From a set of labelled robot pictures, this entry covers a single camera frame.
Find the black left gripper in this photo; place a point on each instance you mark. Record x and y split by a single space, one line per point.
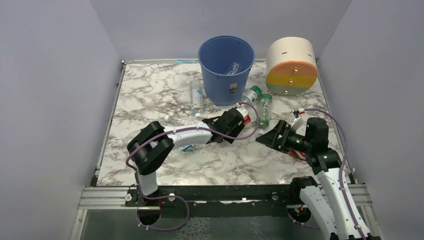
216 127

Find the blue plastic bin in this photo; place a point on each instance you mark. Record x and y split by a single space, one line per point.
225 62

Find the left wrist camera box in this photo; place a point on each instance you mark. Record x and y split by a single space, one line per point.
242 110

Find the green floral label bottle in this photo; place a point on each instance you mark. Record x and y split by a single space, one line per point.
265 105

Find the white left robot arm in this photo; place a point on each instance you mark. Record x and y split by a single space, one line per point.
153 143

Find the clear bottle red label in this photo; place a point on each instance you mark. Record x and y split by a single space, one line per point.
246 120

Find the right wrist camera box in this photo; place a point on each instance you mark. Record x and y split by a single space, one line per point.
297 118

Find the upright-lying bottle blue white label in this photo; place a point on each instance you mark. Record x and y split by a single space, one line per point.
196 98

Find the gold red snack packet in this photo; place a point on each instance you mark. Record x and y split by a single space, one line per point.
297 155

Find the black aluminium mounting rail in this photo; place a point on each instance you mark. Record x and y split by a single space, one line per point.
204 201

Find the round pastel drawer cabinet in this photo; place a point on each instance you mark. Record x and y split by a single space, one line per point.
291 67

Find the clear bottle white green label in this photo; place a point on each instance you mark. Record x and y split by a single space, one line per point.
250 96

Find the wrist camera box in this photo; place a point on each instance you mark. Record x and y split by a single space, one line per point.
242 110
297 118

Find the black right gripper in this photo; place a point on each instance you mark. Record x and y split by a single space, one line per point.
281 140

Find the clear bottle white cap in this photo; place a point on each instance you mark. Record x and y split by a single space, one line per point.
183 122

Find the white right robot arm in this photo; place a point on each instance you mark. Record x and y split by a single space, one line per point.
328 198

